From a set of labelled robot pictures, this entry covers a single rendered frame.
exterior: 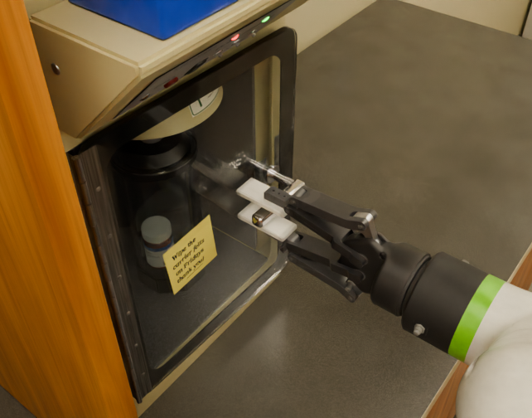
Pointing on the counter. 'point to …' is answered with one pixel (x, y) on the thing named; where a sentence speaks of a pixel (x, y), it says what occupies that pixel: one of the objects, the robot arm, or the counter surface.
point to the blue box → (155, 13)
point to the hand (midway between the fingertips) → (265, 209)
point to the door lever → (282, 190)
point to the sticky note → (191, 255)
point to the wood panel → (41, 247)
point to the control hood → (119, 56)
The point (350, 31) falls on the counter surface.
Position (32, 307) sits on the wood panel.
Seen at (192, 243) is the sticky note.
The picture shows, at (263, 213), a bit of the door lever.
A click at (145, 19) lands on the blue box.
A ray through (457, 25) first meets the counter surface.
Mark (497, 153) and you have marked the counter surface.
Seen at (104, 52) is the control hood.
